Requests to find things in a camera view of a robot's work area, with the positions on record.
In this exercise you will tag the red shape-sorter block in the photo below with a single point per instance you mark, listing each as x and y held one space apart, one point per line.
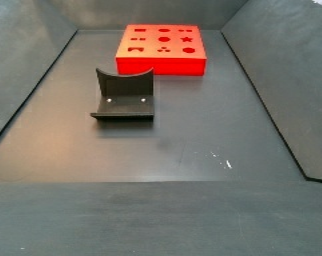
168 48

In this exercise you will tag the black curved holder stand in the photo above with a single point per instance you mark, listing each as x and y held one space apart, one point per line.
126 95

